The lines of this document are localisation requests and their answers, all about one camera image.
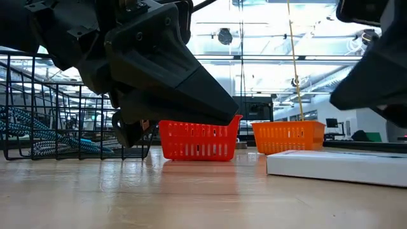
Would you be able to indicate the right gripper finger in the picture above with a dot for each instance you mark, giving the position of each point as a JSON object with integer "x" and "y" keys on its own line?
{"x": 397, "y": 114}
{"x": 381, "y": 79}

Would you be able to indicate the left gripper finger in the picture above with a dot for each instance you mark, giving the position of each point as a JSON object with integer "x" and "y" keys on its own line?
{"x": 152, "y": 108}
{"x": 152, "y": 57}

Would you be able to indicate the white product box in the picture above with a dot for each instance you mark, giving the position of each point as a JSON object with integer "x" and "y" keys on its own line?
{"x": 334, "y": 168}

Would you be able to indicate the teal and grey tools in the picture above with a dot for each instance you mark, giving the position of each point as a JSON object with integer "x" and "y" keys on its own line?
{"x": 54, "y": 148}

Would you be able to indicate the black monitor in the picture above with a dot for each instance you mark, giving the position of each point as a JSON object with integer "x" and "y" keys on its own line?
{"x": 332, "y": 122}

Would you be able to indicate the red plastic basket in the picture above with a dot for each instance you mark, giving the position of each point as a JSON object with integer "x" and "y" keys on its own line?
{"x": 163, "y": 140}

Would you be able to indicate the green panel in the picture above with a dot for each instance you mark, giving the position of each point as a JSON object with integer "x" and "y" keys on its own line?
{"x": 374, "y": 137}

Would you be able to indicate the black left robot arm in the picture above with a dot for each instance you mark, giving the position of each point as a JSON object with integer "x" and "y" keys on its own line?
{"x": 16, "y": 25}

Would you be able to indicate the round metal weight stand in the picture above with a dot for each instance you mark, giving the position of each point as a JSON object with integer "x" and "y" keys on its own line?
{"x": 241, "y": 145}

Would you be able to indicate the orange plastic basket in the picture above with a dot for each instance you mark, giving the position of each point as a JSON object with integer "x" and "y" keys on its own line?
{"x": 318, "y": 136}

